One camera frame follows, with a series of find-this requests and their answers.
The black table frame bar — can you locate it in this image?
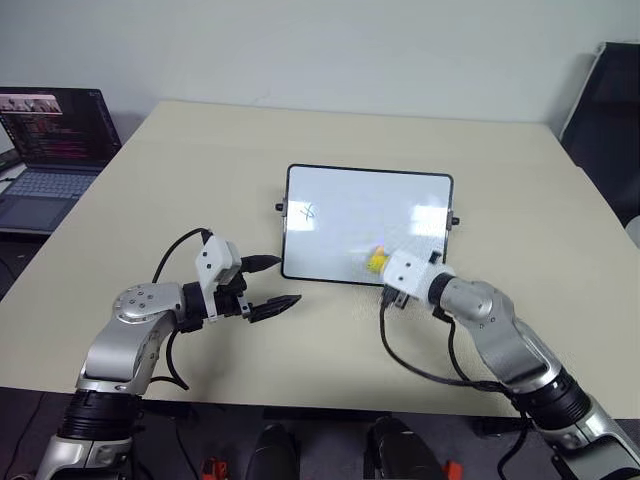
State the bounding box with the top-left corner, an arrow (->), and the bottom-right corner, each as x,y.
261,406 -> 392,422

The yellow eraser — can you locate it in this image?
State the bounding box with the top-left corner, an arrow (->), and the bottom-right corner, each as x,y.
366,245 -> 390,274

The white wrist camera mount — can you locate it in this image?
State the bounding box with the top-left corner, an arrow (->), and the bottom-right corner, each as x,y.
382,249 -> 457,305
193,235 -> 245,322

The black-framed whiteboard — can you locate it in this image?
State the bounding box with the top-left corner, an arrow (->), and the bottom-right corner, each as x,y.
273,163 -> 463,288

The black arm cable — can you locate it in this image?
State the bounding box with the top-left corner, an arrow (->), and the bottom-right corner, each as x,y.
149,227 -> 211,392
379,295 -> 532,417

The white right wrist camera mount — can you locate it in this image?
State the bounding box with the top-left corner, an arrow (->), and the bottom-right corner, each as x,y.
382,249 -> 457,305

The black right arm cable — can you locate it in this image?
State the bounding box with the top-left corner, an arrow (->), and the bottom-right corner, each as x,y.
379,295 -> 532,417

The black office chair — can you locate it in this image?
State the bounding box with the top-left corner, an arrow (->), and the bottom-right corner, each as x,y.
558,41 -> 640,227

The open grey laptop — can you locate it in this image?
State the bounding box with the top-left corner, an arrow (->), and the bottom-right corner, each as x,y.
0,86 -> 124,236

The dark rounded shape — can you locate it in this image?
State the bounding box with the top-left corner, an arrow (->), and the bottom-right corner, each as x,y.
253,422 -> 302,480
363,416 -> 445,480

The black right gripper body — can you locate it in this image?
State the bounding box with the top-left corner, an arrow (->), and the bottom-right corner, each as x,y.
381,249 -> 445,312

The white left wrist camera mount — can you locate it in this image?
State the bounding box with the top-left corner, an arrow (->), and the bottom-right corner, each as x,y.
193,235 -> 245,322

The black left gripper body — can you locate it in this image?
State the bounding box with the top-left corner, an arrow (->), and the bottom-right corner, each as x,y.
213,271 -> 251,318

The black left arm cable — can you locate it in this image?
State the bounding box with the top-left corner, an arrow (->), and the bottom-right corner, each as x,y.
149,227 -> 211,392

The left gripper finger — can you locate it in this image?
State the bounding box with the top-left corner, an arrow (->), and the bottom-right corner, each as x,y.
247,294 -> 303,324
241,254 -> 283,274

